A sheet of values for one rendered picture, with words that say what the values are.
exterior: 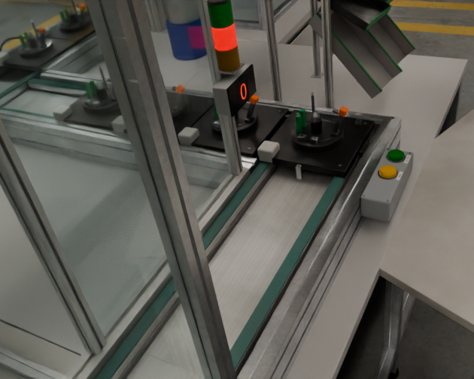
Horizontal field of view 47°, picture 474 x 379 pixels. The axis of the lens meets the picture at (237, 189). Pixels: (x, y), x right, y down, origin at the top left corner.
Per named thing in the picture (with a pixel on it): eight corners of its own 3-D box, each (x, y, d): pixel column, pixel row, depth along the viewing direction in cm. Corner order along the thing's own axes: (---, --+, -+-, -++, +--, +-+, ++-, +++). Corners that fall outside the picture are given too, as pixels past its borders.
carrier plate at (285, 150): (374, 126, 151) (375, 119, 150) (344, 177, 136) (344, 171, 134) (294, 115, 162) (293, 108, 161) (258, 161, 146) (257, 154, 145)
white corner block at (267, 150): (281, 154, 147) (279, 142, 145) (274, 164, 144) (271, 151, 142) (265, 151, 149) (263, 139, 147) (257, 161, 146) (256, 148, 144)
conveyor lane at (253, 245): (373, 153, 157) (374, 123, 151) (236, 405, 102) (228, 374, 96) (282, 137, 169) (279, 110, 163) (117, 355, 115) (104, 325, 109)
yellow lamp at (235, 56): (244, 62, 123) (241, 42, 120) (233, 73, 120) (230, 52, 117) (225, 60, 125) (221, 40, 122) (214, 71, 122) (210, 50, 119)
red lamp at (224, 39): (241, 41, 120) (238, 19, 117) (230, 52, 117) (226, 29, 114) (221, 40, 122) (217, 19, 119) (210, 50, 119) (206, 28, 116)
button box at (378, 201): (411, 171, 142) (413, 151, 138) (389, 222, 128) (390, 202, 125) (385, 165, 145) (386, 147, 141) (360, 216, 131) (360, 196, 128)
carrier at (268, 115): (289, 114, 163) (286, 76, 155) (253, 160, 147) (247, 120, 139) (219, 104, 173) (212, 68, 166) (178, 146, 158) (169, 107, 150)
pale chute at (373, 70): (392, 78, 163) (402, 71, 159) (371, 98, 156) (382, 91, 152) (331, 5, 162) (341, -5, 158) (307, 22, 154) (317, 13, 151)
